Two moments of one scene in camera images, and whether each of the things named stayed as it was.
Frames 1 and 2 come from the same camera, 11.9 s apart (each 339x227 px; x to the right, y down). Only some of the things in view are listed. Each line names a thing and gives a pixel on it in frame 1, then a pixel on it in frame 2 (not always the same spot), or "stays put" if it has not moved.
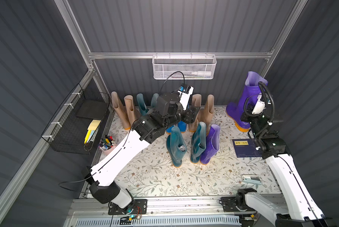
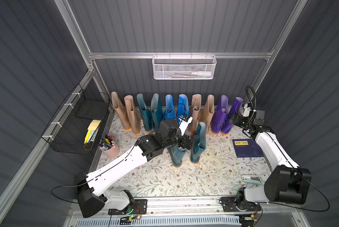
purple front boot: (211, 145) -> (227, 125)
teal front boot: (198, 142) stays put
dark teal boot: (142, 105) stays put
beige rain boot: (119, 107) stays put
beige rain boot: (205, 114) stays put
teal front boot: (176, 145) stays put
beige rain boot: (129, 107) stays put
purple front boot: (236, 110) -> (219, 115)
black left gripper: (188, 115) -> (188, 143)
